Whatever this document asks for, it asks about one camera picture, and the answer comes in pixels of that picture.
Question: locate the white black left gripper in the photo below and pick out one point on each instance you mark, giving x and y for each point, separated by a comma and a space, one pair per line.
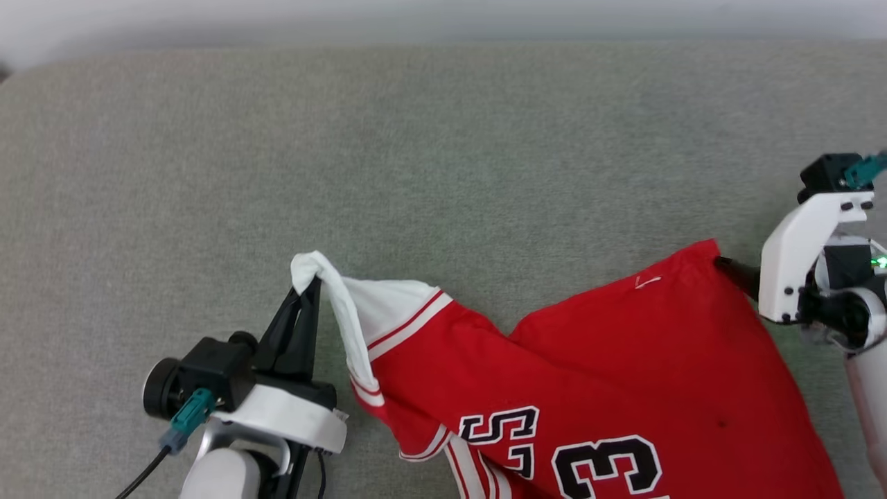
291, 416

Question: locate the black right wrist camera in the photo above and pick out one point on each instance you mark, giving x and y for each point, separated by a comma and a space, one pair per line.
824, 173

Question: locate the red basketball jersey white trim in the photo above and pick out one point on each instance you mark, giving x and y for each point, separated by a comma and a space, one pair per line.
624, 360

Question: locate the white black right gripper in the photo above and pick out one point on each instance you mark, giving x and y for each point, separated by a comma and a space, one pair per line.
790, 256

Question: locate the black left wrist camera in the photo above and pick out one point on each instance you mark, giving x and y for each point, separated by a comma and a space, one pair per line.
208, 371

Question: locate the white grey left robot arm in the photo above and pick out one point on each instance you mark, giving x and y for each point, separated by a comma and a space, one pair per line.
222, 478

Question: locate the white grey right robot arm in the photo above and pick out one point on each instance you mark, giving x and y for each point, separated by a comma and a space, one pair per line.
870, 402

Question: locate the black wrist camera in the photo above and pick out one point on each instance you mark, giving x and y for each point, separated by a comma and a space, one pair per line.
208, 371
824, 173

